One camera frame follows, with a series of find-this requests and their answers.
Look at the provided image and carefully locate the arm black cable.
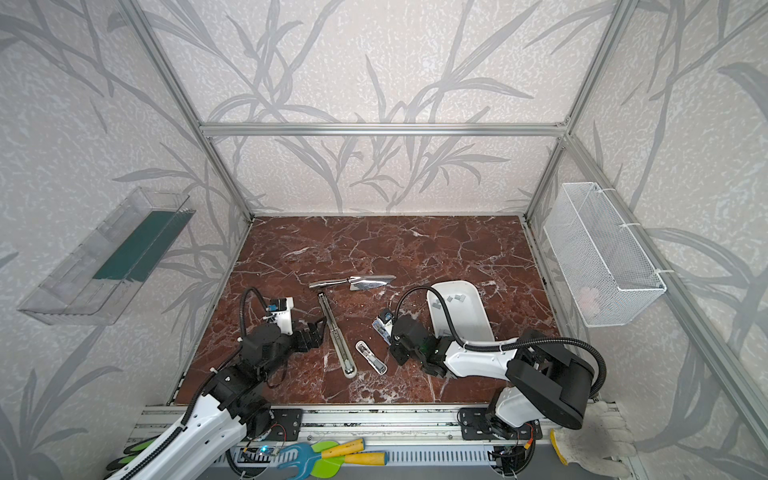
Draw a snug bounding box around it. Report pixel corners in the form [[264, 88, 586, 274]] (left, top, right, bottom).
[[119, 287, 269, 480], [393, 285, 608, 398]]

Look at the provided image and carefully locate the green black work glove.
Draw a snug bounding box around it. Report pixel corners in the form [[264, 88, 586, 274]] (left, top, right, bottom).
[[106, 436, 158, 475]]

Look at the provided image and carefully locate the small white stapler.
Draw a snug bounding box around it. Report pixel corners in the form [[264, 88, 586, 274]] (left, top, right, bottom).
[[355, 340, 387, 375]]

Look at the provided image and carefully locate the pink object in basket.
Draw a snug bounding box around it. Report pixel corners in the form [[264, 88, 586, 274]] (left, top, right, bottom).
[[577, 287, 602, 320]]

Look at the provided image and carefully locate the green trowel yellow handle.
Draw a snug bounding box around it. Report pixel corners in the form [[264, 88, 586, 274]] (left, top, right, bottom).
[[310, 438, 389, 479]]

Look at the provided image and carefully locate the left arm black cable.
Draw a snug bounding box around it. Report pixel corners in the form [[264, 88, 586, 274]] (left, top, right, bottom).
[[119, 287, 269, 480]]

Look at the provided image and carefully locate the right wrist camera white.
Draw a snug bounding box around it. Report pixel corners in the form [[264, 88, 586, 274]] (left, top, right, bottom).
[[378, 309, 394, 329]]

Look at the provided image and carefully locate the black white stapler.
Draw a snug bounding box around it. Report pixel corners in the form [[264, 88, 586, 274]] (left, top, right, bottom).
[[317, 292, 358, 379]]

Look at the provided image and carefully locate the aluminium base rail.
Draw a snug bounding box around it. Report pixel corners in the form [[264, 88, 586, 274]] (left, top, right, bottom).
[[125, 403, 625, 469]]

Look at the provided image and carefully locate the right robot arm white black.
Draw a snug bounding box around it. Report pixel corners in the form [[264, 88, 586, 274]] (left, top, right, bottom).
[[389, 315, 607, 430]]

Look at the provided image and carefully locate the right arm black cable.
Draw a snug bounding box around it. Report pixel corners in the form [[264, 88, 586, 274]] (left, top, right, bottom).
[[393, 285, 608, 398]]

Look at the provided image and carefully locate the white wire mesh basket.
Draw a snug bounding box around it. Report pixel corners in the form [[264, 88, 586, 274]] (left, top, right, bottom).
[[544, 182, 667, 328]]

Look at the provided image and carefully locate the white plastic tray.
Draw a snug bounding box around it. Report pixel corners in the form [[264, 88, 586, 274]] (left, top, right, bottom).
[[427, 280, 495, 343]]

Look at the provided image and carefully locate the white knit work glove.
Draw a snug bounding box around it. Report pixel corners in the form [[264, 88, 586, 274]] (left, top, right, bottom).
[[550, 401, 637, 479]]

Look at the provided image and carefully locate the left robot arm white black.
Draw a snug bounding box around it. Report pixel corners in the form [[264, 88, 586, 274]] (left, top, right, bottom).
[[111, 318, 327, 479]]

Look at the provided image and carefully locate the clear acrylic wall shelf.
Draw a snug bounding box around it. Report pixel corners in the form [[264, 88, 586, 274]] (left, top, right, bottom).
[[18, 187, 196, 326]]

